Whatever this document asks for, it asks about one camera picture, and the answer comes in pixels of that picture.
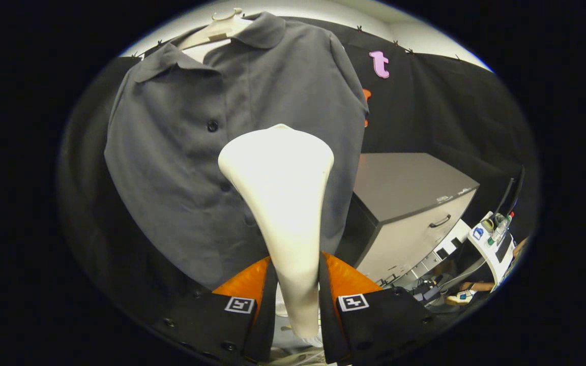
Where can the dark monitor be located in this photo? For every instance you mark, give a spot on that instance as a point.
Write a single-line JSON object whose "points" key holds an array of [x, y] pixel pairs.
{"points": [[519, 185]]}

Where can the white side table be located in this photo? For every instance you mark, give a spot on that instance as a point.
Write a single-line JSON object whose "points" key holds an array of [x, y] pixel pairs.
{"points": [[491, 249]]}

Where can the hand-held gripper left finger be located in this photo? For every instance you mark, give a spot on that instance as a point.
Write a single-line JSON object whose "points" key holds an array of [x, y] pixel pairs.
{"points": [[266, 325]]}

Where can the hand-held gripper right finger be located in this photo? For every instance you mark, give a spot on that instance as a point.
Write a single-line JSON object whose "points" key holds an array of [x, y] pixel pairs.
{"points": [[327, 330]]}

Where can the cream mannequin torso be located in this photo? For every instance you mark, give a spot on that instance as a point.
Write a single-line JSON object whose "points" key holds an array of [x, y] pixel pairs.
{"points": [[216, 31]]}

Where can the grey polo shirt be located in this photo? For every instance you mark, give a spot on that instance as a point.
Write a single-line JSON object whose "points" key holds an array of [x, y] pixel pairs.
{"points": [[171, 152]]}

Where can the clear bottle with red cap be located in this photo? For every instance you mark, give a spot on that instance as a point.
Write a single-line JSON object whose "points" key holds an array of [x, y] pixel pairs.
{"points": [[501, 231]]}

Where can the grey top cabinet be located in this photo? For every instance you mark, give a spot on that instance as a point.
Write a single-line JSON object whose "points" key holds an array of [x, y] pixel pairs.
{"points": [[405, 188]]}

